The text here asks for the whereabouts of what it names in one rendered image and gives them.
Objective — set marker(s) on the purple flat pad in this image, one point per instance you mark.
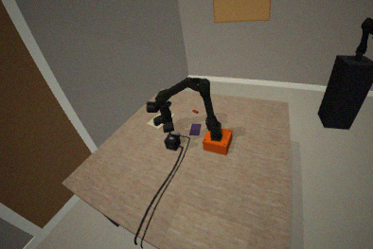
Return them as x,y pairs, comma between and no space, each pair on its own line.
195,129

